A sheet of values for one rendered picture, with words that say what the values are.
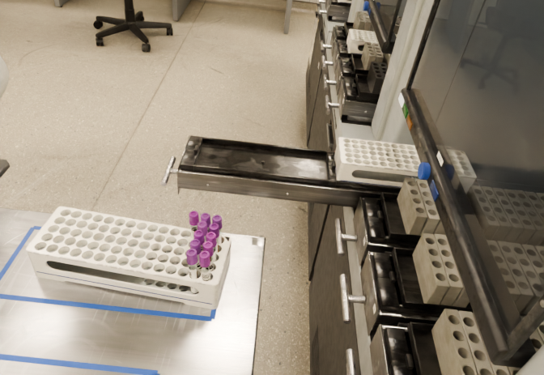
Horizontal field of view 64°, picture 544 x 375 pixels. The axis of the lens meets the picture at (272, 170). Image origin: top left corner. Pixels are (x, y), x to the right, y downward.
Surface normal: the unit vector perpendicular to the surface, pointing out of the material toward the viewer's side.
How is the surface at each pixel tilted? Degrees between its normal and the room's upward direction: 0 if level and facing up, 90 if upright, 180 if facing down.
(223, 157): 0
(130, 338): 0
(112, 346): 0
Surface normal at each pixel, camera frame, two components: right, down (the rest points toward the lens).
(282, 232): 0.10, -0.77
